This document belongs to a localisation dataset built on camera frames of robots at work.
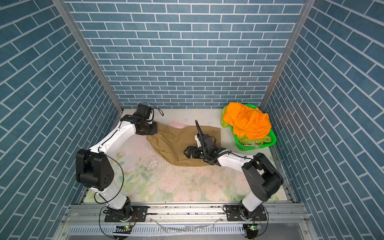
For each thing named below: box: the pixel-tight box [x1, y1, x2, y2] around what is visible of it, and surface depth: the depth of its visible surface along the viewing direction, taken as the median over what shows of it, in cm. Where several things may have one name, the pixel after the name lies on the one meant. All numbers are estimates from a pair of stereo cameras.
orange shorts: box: [223, 102, 272, 140], surface depth 103 cm
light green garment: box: [221, 105, 272, 147], surface depth 100 cm
